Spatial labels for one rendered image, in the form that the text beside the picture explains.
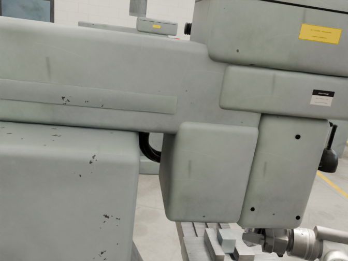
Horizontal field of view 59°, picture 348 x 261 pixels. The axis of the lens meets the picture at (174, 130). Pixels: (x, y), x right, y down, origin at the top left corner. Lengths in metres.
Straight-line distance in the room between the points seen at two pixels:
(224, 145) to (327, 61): 0.28
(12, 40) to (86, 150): 0.25
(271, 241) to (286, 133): 0.33
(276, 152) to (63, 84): 0.50
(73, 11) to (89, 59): 6.72
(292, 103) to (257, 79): 0.10
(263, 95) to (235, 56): 0.11
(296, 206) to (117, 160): 0.50
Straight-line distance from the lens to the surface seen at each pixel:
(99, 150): 0.56
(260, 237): 0.97
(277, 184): 0.81
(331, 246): 1.01
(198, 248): 1.22
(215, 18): 0.64
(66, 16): 7.37
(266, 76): 0.68
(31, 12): 7.47
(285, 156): 0.78
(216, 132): 0.67
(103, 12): 7.26
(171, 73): 0.63
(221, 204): 0.76
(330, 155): 0.98
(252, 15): 0.65
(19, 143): 0.59
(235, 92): 0.66
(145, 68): 0.63
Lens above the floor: 1.78
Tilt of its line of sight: 18 degrees down
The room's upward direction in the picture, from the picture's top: 8 degrees clockwise
